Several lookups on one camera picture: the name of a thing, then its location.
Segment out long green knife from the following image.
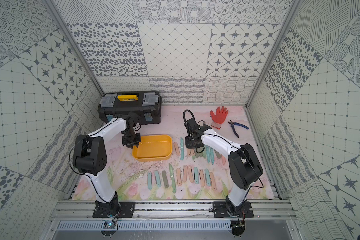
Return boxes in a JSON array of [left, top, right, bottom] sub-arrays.
[[169, 164, 177, 193]]

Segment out light teal folding knife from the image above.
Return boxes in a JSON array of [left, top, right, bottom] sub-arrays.
[[154, 170, 162, 187]]

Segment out black plastic toolbox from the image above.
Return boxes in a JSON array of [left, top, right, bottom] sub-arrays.
[[98, 91, 162, 125]]

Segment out aluminium frame rail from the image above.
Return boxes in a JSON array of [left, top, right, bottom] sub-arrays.
[[50, 200, 297, 221]]

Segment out beige pink knife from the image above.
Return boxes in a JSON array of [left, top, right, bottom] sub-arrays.
[[176, 168, 182, 186]]

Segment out grey green knife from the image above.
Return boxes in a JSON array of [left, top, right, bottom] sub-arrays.
[[162, 171, 169, 189]]

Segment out long teal knife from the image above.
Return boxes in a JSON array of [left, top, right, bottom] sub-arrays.
[[180, 138, 185, 161]]

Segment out yellow plastic storage box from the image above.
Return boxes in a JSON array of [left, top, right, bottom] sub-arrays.
[[133, 135, 173, 162]]

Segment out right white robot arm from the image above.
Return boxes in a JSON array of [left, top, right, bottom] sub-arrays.
[[183, 110, 264, 217]]

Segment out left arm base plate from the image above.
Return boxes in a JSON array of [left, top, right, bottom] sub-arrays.
[[93, 201, 136, 218]]

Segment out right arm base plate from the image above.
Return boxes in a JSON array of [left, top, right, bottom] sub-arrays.
[[209, 201, 254, 218]]

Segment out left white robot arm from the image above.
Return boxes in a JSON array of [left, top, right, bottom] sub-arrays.
[[71, 113, 141, 217]]

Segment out floral pink table mat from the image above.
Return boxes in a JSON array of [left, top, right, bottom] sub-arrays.
[[70, 105, 276, 201]]

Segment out red work glove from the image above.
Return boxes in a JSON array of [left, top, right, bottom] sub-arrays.
[[210, 106, 229, 130]]

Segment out pale pink folding knife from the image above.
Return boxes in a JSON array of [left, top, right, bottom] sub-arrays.
[[174, 142, 181, 156]]

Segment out blue handled pliers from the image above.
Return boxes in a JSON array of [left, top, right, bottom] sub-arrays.
[[227, 119, 250, 139]]

